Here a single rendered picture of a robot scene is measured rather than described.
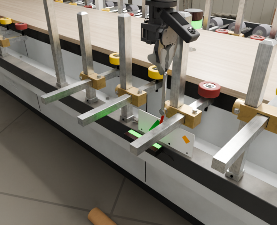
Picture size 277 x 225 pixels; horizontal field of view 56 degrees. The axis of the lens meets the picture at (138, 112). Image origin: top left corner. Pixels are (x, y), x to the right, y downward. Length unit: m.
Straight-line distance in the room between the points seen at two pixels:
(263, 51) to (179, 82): 0.28
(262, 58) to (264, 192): 0.42
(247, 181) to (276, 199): 0.09
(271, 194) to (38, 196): 1.39
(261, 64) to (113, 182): 1.35
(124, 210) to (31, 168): 0.78
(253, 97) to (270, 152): 0.37
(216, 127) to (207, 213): 0.52
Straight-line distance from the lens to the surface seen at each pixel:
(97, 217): 1.57
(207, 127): 1.16
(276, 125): 0.76
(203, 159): 0.97
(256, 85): 0.74
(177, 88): 0.87
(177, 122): 0.86
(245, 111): 0.78
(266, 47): 0.71
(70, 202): 1.77
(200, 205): 1.46
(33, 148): 2.25
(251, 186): 0.92
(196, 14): 0.84
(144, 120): 1.03
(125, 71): 1.02
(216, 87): 1.00
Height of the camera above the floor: 1.32
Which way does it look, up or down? 31 degrees down
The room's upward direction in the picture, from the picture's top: straight up
